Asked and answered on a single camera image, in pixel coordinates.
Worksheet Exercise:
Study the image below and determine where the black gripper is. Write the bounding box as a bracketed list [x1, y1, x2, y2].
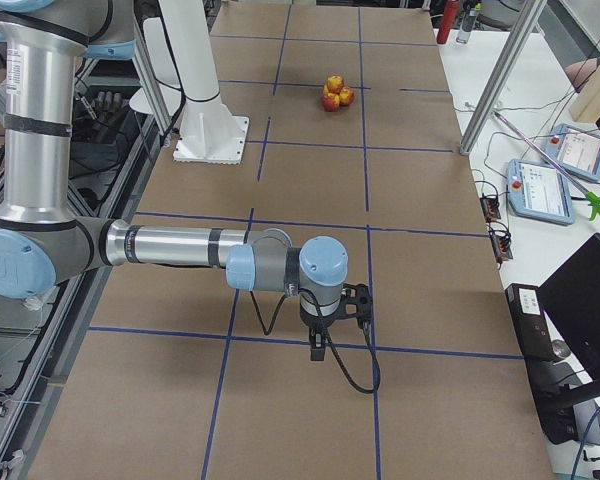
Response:
[300, 293, 346, 361]

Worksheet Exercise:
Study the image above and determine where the red yellow apple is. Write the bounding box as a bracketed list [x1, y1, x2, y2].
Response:
[323, 74, 345, 95]
[338, 86, 356, 107]
[321, 92, 340, 112]

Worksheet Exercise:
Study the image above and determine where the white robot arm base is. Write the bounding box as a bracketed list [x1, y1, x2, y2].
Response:
[143, 1, 249, 164]

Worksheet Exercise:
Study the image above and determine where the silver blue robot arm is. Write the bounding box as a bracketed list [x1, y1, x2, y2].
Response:
[0, 1, 348, 360]

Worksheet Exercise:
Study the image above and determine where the black orange connector box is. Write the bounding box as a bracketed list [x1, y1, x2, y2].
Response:
[480, 195, 501, 222]
[488, 222, 513, 265]

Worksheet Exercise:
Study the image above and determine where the black monitor stand base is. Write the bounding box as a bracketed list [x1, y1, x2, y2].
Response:
[505, 283, 600, 446]

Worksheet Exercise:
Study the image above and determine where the near teach pendant tablet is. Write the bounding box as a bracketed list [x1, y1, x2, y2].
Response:
[506, 159, 575, 225]

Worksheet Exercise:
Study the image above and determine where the teach pendant tablet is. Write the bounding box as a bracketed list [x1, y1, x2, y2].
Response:
[506, 159, 575, 225]
[545, 124, 600, 182]

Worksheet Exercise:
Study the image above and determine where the black computer monitor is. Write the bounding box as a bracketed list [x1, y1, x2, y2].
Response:
[538, 233, 600, 411]

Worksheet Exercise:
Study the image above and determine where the far teach pendant tablet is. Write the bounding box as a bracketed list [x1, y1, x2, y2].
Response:
[545, 124, 600, 182]

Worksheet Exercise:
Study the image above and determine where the red water bottle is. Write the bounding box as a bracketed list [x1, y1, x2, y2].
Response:
[436, 0, 460, 45]

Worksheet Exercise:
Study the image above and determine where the clear water bottle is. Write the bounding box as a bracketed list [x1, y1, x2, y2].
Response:
[456, 0, 482, 44]

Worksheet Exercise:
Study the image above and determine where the wooden plank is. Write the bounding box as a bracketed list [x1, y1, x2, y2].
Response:
[565, 58, 600, 123]

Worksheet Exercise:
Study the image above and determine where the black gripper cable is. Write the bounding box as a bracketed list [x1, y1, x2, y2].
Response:
[249, 287, 383, 395]

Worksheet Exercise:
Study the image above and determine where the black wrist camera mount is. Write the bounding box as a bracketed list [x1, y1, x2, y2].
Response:
[340, 284, 373, 333]

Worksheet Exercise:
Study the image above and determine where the green handled grabber stick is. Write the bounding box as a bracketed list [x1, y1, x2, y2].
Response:
[492, 111, 600, 221]

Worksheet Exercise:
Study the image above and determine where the aluminium frame post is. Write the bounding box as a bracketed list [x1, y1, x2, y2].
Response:
[459, 0, 547, 156]

